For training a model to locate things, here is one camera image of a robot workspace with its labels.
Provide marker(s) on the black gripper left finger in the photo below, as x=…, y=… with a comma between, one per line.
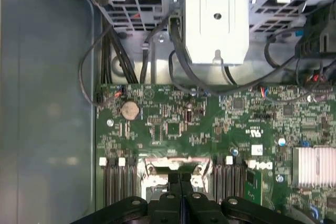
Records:
x=168, y=211

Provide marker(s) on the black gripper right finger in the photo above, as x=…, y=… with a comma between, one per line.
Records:
x=195, y=211

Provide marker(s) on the metal socket cover frame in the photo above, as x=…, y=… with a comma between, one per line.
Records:
x=157, y=161

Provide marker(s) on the black clip RAM slot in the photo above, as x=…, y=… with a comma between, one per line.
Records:
x=112, y=179
x=218, y=179
x=131, y=179
x=238, y=179

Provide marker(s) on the CPU socket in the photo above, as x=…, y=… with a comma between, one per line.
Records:
x=147, y=174

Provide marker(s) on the white clip RAM slot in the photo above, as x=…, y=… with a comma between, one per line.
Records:
x=122, y=179
x=104, y=182
x=229, y=179

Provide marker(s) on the green RAM stick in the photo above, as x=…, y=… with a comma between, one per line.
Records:
x=253, y=184

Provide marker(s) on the green motherboard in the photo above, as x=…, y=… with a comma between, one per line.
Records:
x=210, y=119

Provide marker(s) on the round coin battery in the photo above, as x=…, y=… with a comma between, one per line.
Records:
x=130, y=110

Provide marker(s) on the silver finned heat sink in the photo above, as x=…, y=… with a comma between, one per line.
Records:
x=313, y=166

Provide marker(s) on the bright metal drive bracket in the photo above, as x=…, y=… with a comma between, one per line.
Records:
x=218, y=37

